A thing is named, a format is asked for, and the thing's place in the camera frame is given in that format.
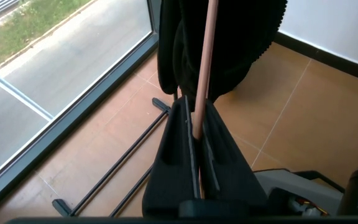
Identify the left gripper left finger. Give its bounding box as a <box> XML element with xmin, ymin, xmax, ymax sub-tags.
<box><xmin>141</xmin><ymin>95</ymin><xmax>201</xmax><ymax>218</ymax></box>

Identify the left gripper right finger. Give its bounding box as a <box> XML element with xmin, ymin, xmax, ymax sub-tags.
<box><xmin>198</xmin><ymin>99</ymin><xmax>269</xmax><ymax>218</ymax></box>

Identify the black garment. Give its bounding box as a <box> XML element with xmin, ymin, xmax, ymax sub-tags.
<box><xmin>157</xmin><ymin>0</ymin><xmax>288</xmax><ymax>112</ymax></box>

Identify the black clothes rack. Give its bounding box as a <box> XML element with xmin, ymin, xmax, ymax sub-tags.
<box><xmin>51</xmin><ymin>97</ymin><xmax>180</xmax><ymax>218</ymax></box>

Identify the window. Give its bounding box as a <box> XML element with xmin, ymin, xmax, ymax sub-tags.
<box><xmin>0</xmin><ymin>0</ymin><xmax>163</xmax><ymax>215</ymax></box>

